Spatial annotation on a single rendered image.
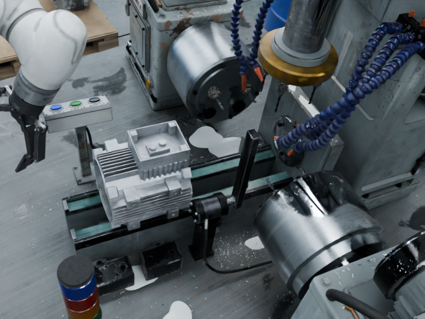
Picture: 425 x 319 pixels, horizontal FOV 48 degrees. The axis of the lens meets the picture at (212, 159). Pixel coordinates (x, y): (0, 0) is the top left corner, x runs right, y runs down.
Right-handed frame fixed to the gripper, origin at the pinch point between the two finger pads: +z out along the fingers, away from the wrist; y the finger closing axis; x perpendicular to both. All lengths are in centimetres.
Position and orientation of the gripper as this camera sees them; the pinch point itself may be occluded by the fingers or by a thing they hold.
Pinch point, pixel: (3, 147)
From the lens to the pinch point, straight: 127.3
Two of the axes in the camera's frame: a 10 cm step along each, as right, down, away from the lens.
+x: 4.5, -3.7, 8.1
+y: 6.8, 7.3, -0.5
